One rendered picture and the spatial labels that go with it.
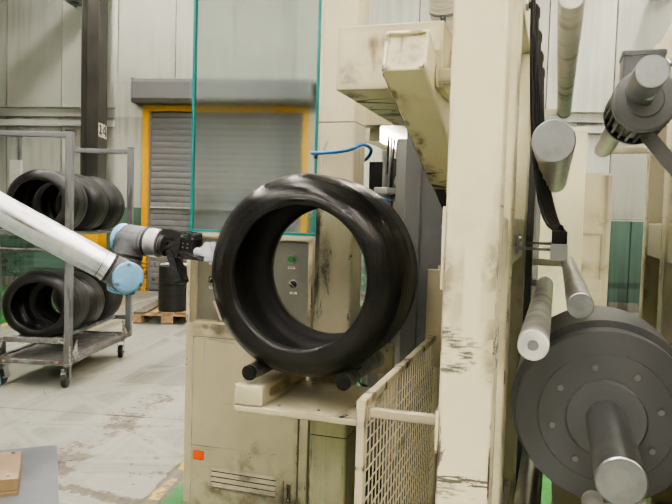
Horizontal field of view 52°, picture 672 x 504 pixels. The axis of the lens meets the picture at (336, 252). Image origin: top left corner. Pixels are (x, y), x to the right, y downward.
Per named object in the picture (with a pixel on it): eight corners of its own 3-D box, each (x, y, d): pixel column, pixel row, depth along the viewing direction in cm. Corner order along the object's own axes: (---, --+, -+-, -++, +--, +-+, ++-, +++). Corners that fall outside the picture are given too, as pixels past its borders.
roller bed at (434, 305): (435, 354, 227) (438, 265, 226) (480, 358, 223) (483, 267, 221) (424, 366, 208) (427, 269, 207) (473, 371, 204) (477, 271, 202)
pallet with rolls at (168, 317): (158, 309, 934) (158, 253, 930) (216, 311, 935) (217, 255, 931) (133, 324, 814) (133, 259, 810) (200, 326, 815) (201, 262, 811)
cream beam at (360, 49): (393, 126, 214) (394, 79, 213) (474, 125, 206) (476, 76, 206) (332, 91, 156) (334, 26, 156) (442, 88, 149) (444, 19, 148)
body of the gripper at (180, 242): (192, 234, 206) (157, 228, 210) (189, 262, 207) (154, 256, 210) (204, 233, 213) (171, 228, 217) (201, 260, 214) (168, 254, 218)
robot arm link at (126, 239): (121, 254, 223) (128, 224, 224) (154, 260, 219) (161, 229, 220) (104, 250, 214) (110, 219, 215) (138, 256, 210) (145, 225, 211)
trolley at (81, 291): (67, 352, 642) (69, 146, 632) (133, 355, 639) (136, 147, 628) (-14, 387, 510) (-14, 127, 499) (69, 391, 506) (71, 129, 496)
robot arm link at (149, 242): (140, 256, 211) (157, 255, 220) (153, 259, 210) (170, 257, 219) (143, 228, 210) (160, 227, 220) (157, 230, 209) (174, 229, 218)
